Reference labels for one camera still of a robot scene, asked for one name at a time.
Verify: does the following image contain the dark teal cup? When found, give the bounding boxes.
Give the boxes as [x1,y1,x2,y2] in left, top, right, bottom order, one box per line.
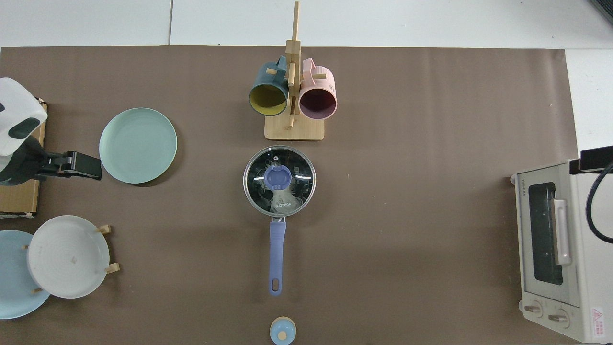
[248,56,289,117]

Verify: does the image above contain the black flat object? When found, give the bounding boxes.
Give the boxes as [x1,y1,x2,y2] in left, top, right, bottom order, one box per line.
[590,0,613,25]

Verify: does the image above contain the light blue plate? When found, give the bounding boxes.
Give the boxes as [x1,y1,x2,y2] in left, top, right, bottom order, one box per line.
[0,230,51,320]

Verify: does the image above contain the pale toaster oven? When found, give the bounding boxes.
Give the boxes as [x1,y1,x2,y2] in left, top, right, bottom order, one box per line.
[510,159,613,344]

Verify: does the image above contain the brown table cloth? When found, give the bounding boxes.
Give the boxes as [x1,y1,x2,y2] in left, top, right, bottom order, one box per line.
[0,46,578,345]

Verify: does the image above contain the small blue round thing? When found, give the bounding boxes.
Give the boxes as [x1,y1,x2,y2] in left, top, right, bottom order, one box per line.
[270,317,297,345]

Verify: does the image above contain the wooden cup stand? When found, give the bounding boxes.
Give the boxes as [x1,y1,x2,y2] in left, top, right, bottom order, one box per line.
[265,1,325,141]

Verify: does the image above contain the mint green plate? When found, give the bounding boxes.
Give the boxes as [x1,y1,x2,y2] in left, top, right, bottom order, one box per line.
[99,107,178,185]

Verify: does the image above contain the wooden plate rack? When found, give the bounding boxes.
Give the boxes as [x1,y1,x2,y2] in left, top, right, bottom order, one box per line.
[22,224,121,294]

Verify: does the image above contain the pale grey plate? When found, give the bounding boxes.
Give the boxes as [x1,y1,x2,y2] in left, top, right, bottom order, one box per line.
[27,215,111,299]

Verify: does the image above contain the black pot with blue handle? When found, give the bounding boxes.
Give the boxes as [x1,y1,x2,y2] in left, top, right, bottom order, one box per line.
[243,145,317,297]

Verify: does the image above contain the glass lid with blue knob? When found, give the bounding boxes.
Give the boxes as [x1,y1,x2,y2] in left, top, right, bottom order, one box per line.
[243,145,317,217]

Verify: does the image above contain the pink cup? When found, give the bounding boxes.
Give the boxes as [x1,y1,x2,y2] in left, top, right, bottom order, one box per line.
[299,58,338,120]

